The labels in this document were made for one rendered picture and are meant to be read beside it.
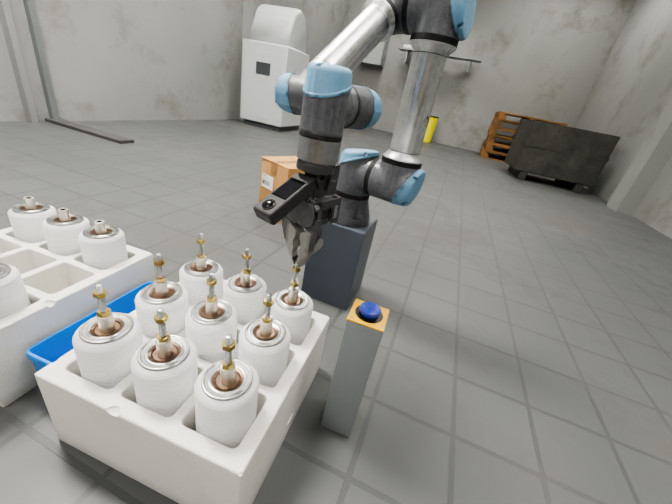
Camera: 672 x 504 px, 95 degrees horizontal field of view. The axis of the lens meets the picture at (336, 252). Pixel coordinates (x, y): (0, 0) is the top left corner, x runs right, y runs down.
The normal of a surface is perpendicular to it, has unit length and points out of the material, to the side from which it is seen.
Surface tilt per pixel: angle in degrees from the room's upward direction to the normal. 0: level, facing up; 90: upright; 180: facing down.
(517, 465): 0
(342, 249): 90
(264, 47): 90
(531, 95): 90
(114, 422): 90
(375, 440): 0
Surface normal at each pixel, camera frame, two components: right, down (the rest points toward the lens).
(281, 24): -0.24, 0.09
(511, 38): -0.36, 0.37
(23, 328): 0.94, 0.29
